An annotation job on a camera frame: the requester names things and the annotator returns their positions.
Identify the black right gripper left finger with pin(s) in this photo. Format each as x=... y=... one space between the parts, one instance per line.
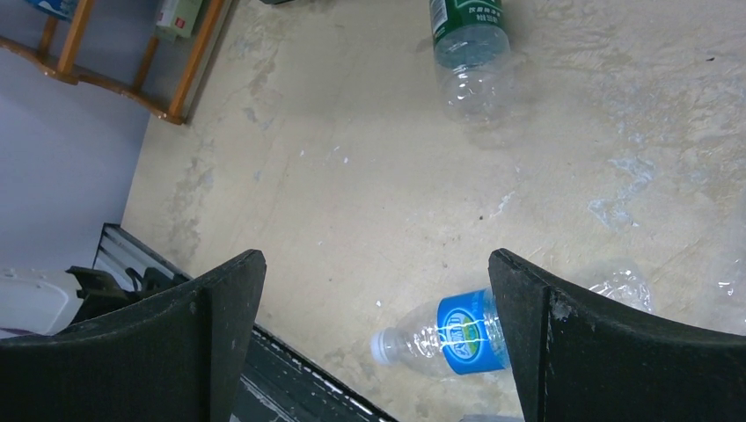
x=175 y=356

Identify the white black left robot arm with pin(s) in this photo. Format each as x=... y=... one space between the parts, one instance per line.
x=41 y=302

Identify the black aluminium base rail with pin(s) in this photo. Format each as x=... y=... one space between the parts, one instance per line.
x=277 y=383

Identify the blue tape roll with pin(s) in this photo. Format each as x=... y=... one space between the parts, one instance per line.
x=60 y=9

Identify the dark green label bottle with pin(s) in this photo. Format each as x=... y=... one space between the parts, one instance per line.
x=471 y=51

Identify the crushed clear unlabelled bottle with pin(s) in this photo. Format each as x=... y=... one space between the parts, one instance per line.
x=722 y=305

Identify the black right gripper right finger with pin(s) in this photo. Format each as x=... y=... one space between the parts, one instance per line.
x=579 y=356

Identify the green white staples box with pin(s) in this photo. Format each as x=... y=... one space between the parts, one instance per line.
x=176 y=18

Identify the blue label water bottle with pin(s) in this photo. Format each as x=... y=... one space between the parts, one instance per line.
x=462 y=334

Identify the orange wooden shelf rack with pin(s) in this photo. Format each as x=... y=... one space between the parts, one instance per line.
x=110 y=47

